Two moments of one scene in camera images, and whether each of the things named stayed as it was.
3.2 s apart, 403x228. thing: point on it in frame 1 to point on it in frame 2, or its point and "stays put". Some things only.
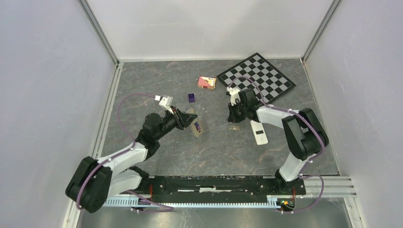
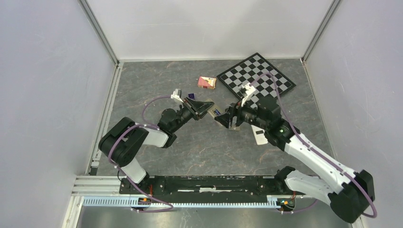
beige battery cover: [234, 128] stays put
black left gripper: [182, 119] to [197, 109]
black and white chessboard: [255, 72] stays put
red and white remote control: [259, 132] stays put
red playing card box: [206, 82] stays put
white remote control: [196, 126] to [215, 110]
